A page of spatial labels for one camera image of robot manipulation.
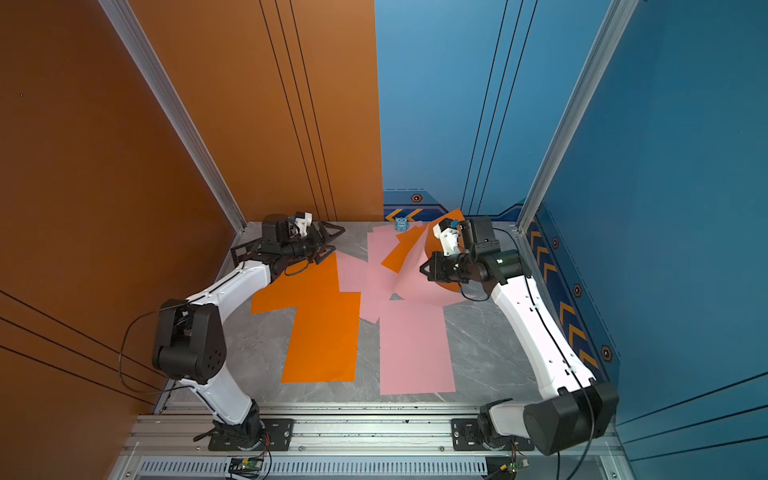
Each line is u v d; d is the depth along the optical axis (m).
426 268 0.72
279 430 0.74
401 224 1.20
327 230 0.79
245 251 1.08
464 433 0.73
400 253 1.14
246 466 0.71
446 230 0.66
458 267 0.61
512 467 0.69
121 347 0.48
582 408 0.37
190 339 0.48
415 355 1.45
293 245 0.77
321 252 0.86
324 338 0.88
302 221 0.83
